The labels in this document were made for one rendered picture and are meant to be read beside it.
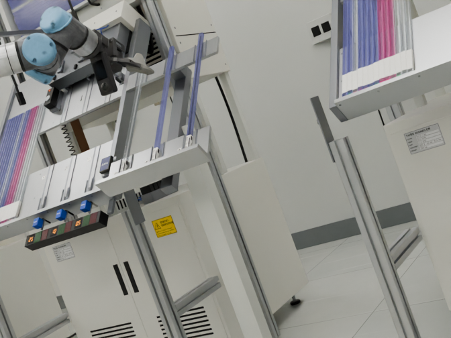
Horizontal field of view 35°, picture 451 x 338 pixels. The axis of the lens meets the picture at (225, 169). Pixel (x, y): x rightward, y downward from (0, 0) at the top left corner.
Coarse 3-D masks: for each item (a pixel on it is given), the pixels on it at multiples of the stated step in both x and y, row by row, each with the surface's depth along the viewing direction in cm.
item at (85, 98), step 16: (32, 80) 279; (80, 80) 255; (96, 80) 248; (32, 96) 273; (64, 96) 257; (80, 96) 250; (96, 96) 243; (112, 96) 237; (16, 112) 274; (48, 112) 259; (64, 112) 251; (80, 112) 245; (48, 128) 253
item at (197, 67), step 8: (200, 40) 215; (200, 48) 212; (200, 56) 210; (200, 64) 209; (192, 88) 202; (192, 96) 200; (192, 104) 198; (192, 112) 195; (192, 120) 193; (192, 128) 192
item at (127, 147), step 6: (144, 60) 226; (138, 78) 221; (138, 84) 219; (138, 90) 217; (138, 96) 216; (138, 102) 215; (132, 108) 213; (132, 114) 211; (132, 120) 209; (132, 126) 208; (132, 132) 207; (126, 144) 204; (126, 150) 202; (126, 156) 200
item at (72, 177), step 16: (64, 160) 235; (80, 160) 230; (96, 160) 224; (32, 176) 243; (48, 176) 237; (64, 176) 231; (80, 176) 225; (96, 176) 219; (32, 192) 238; (48, 192) 232; (64, 192) 226; (80, 192) 220; (32, 208) 233
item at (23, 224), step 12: (96, 192) 212; (60, 204) 220; (72, 204) 219; (96, 204) 218; (24, 216) 230; (36, 216) 228; (48, 216) 227; (0, 228) 237; (12, 228) 236; (24, 228) 235; (0, 240) 245
